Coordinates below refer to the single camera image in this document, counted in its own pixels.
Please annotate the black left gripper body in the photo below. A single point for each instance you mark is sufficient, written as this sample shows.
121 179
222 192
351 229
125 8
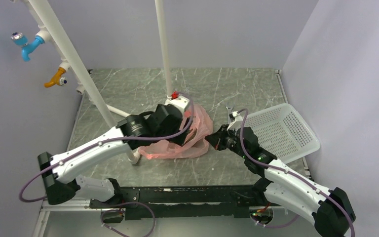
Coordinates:
175 130

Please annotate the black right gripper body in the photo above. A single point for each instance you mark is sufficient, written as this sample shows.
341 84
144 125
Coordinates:
228 139

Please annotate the pink plastic bag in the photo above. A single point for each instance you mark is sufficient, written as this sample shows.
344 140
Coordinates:
195 144

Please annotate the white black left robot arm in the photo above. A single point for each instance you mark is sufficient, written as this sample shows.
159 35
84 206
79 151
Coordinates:
62 176

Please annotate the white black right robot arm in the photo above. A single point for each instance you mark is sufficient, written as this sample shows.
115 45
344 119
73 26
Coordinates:
328 210

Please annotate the silver open-end wrench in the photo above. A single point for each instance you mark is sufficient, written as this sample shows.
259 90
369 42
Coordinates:
229 107

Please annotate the white perforated plastic basket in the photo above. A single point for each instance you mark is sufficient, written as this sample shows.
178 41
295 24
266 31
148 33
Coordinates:
282 131

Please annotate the orange plastic faucet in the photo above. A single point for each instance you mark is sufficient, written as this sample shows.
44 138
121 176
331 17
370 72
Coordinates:
57 79

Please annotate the blue plastic faucet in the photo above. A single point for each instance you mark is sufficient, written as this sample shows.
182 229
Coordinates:
26 47

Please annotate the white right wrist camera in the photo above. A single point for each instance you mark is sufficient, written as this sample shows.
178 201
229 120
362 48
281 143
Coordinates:
234 120

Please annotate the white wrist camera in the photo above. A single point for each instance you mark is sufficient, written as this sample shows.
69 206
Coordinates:
234 120
178 101

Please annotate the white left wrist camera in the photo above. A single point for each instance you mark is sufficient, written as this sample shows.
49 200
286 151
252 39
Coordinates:
178 101

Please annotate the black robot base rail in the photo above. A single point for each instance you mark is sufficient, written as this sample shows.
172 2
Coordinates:
170 202

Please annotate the white PVC pipe frame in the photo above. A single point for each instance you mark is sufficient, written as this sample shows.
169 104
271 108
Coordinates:
52 31

